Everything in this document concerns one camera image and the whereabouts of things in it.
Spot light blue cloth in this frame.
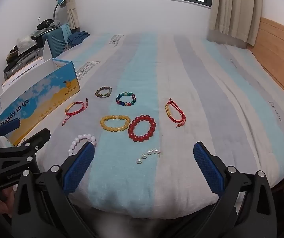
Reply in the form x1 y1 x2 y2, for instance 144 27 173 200
59 23 72 40

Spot blue desk lamp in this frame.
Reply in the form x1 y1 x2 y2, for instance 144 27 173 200
53 0 68 21

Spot red cord bracelet gold plate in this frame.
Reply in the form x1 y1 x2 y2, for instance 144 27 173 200
165 99 186 129

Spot black bag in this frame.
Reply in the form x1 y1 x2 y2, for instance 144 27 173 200
36 17 54 30

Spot thin red cord bracelet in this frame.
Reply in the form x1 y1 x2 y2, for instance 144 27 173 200
62 98 89 126

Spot dark blue clothes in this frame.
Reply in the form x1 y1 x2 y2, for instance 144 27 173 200
67 31 90 47

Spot multicoloured glass bead bracelet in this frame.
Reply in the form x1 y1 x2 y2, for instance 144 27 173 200
115 92 137 107

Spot grey suitcase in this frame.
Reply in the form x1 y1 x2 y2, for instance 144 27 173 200
3 46 46 81

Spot yellow bead bracelet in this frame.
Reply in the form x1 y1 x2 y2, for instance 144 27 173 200
100 114 131 132

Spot pale pink bead bracelet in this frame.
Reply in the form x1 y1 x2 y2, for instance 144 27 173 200
68 134 97 157

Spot blue and yellow cardboard box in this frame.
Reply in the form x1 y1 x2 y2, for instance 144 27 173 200
0 41 80 147

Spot brown wooden bead bracelet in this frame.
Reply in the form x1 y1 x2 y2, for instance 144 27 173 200
95 86 113 99

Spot white pearl strand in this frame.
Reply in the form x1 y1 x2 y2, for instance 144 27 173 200
136 148 162 164

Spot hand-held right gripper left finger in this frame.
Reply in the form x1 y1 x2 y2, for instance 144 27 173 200
11 141 96 238

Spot striped bed sheet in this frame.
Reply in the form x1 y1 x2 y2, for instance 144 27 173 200
36 32 284 220

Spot person's left hand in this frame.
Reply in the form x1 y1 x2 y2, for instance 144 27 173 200
0 185 16 217

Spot red bead bracelet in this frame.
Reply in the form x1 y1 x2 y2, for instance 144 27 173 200
128 115 156 142

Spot white plastic bag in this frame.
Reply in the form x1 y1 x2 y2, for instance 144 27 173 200
17 36 37 52

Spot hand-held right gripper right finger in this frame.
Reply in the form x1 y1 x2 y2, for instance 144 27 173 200
193 141 278 238

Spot teal suitcase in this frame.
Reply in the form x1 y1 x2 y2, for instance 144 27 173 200
42 27 67 59

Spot tied beige curtain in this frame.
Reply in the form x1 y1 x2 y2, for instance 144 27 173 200
55 0 80 34

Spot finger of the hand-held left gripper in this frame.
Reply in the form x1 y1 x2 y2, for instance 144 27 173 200
0 128 51 158
0 118 21 152

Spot stack of black items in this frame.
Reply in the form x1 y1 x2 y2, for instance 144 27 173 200
6 45 21 62

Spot wide beige curtain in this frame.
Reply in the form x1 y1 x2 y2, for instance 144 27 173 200
208 0 263 47

